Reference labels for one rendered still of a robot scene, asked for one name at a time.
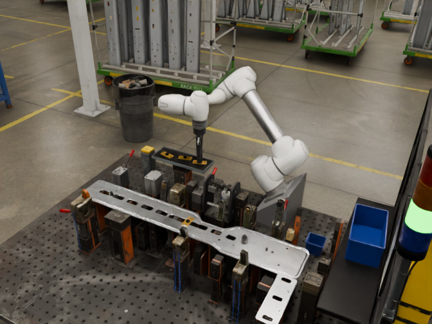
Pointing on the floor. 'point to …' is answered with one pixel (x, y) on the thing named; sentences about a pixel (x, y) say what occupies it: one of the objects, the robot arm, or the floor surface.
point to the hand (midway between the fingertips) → (199, 157)
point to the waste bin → (135, 105)
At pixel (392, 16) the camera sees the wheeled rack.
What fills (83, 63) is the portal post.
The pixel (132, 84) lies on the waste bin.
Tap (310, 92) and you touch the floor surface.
